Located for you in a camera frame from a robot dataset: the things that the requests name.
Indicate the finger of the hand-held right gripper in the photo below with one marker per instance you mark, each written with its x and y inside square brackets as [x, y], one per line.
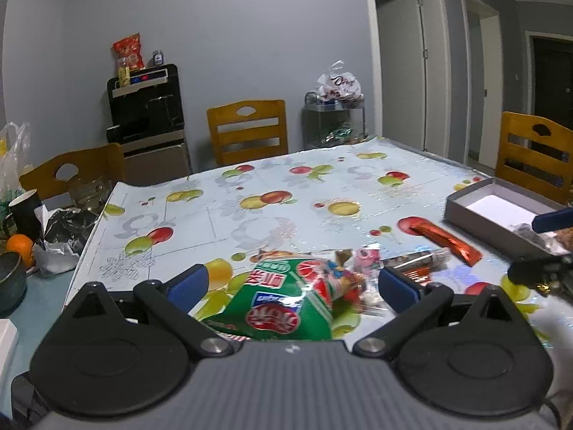
[553, 221]
[532, 271]

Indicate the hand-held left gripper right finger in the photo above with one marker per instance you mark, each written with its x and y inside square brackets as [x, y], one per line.
[398, 289]

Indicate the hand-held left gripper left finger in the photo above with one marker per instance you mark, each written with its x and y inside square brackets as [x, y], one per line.
[188, 286]

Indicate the dark long snack stick packet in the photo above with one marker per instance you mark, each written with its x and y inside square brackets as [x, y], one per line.
[416, 262]

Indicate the pink candy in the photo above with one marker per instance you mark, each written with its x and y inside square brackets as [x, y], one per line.
[367, 258]

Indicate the grey cardboard box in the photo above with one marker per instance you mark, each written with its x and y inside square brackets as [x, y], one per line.
[483, 228]

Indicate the green snack bag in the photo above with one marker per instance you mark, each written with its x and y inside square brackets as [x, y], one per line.
[277, 304]

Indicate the clear bag of round candies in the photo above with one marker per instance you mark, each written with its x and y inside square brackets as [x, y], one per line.
[524, 234]

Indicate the wooden chair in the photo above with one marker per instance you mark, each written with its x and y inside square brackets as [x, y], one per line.
[246, 132]
[532, 156]
[42, 179]

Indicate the red snack bar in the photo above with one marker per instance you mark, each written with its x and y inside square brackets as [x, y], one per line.
[447, 239]

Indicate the black plastic bag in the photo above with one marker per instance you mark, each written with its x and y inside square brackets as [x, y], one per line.
[71, 228]

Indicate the fruit print tablecloth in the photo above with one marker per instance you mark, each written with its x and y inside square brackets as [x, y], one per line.
[268, 179]

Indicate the crumpled silver bag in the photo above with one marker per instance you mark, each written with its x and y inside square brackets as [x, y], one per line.
[56, 260]

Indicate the glass jar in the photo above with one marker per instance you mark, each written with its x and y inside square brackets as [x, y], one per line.
[89, 192]

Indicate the dark door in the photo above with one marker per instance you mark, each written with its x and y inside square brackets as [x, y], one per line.
[553, 80]

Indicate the white door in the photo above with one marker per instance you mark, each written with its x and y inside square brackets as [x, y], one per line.
[400, 67]
[483, 89]

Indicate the wooden chair back centre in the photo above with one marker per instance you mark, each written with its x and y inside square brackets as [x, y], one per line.
[246, 132]

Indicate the pile of wrapped candies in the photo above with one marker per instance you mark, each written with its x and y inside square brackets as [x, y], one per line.
[338, 133]

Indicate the orange fruit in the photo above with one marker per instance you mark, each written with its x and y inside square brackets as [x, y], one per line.
[20, 248]

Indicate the dark bowl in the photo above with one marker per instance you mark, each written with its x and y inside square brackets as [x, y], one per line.
[11, 282]

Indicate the black cup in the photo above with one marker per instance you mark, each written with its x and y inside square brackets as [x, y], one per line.
[26, 215]

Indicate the black water dispenser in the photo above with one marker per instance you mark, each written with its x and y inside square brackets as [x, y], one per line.
[147, 112]

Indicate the metal trolley rack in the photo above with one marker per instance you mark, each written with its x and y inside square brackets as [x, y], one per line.
[313, 121]

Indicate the white box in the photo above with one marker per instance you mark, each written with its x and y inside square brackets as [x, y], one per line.
[6, 354]

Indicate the white printed plastic bag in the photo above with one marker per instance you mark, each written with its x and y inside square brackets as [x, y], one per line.
[340, 83]

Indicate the yellow and clear plastic bag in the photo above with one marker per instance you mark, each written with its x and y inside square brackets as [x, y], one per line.
[13, 156]

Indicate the red snack bag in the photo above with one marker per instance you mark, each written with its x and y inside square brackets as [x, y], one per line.
[129, 49]

